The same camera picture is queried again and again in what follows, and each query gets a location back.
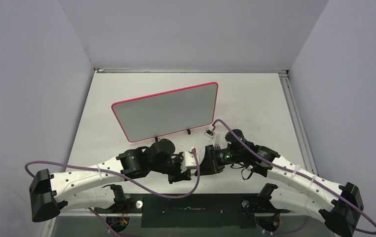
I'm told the pink framed whiteboard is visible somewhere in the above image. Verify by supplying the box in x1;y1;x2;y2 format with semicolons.
111;81;219;143

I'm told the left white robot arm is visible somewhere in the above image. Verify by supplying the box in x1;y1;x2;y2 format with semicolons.
29;139;202;223

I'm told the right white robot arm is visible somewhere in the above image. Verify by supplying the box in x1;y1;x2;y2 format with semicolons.
200;129;364;237

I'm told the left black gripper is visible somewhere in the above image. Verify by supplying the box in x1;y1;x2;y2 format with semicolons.
150;151;191;184

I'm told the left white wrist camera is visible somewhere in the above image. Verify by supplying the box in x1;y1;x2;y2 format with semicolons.
181;147;203;172

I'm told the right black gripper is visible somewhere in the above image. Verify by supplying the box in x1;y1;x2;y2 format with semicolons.
195;144;244;176

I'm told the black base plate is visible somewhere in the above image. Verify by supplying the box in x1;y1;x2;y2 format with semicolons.
95;194;288;229

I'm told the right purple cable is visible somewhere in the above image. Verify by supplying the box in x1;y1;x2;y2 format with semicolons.
211;118;376;236

